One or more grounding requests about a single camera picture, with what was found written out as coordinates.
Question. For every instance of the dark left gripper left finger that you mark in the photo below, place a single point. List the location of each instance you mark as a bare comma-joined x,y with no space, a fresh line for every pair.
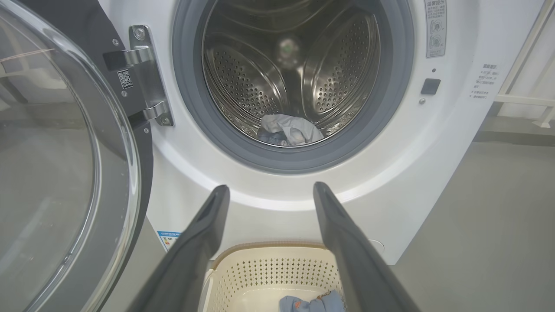
190,260

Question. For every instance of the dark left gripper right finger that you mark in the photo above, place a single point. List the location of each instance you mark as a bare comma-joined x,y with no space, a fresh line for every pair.
355,260

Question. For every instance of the blue fox print garment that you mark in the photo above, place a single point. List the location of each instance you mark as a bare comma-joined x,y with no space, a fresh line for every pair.
303,304

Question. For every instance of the cream and blue garment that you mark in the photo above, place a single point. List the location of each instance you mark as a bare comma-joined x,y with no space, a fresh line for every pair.
295,128

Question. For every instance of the black round glass washer door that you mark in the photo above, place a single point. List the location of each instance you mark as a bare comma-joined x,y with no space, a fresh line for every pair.
52,173

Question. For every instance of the white front-load washing machine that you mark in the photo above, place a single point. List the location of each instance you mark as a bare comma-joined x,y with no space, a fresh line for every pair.
412,173

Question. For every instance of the metal door hinge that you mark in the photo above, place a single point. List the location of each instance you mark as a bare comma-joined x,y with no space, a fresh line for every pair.
149,78

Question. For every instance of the black door lock socket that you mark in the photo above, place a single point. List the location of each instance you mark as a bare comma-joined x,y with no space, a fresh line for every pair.
430,86

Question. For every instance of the stainless steel washing machine drum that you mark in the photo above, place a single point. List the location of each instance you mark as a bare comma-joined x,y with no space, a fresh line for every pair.
243,78

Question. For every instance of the round white filter cover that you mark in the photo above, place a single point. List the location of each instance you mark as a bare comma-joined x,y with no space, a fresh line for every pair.
378,246

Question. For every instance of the blue energy label sticker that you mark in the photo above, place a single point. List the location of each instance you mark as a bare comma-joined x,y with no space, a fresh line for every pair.
167,239

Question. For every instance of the cream perforated laundry basket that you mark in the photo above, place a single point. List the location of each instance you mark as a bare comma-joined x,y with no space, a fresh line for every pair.
277,277

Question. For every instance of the QR code sticker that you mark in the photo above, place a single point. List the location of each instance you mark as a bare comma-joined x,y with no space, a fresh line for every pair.
125,79

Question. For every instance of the printed text label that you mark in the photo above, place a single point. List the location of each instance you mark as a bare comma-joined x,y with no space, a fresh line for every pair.
484,82

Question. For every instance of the grey warning label sticker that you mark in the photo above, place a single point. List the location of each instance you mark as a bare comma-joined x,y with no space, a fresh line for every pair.
435,28

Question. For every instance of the white metal frame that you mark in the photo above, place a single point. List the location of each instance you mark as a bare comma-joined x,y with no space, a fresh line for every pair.
520,99

